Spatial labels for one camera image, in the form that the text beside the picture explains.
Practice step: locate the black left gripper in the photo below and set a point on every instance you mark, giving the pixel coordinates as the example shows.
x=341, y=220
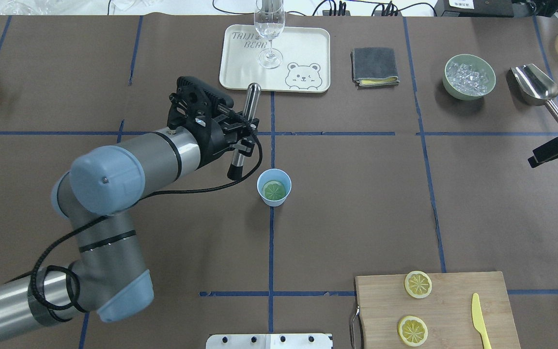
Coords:
x=209, y=147

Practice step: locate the steel muddler black tip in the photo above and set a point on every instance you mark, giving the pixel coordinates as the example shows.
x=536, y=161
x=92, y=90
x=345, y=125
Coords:
x=248, y=113

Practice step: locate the yellow lemon half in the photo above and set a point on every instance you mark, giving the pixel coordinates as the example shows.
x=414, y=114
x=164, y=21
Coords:
x=418, y=284

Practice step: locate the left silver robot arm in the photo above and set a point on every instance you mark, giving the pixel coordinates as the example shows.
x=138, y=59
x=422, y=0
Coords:
x=99, y=267

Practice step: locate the light blue plastic cup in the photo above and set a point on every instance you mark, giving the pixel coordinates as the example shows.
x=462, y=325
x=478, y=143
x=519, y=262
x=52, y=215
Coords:
x=274, y=174

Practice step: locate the lemon slice in cup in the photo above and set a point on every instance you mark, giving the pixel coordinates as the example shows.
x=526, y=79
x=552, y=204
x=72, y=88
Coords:
x=274, y=190

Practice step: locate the steel ice scoop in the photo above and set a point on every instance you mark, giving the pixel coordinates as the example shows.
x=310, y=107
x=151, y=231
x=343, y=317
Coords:
x=537, y=88

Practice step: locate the cream bear tray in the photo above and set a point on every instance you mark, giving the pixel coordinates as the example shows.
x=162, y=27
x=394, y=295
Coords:
x=300, y=61

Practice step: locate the clear wine glass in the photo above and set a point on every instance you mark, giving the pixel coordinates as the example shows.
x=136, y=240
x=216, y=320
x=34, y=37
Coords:
x=269, y=22

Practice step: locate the green bowl of ice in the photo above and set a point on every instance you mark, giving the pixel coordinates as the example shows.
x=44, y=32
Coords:
x=468, y=78

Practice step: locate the grey folded cloth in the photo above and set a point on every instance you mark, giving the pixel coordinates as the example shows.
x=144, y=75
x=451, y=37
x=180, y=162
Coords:
x=374, y=67

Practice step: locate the yellow plastic knife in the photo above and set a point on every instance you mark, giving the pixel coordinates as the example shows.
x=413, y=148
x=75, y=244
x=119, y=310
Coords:
x=478, y=321

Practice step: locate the wooden cutting board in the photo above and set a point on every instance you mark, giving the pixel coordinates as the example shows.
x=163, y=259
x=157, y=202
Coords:
x=383, y=301

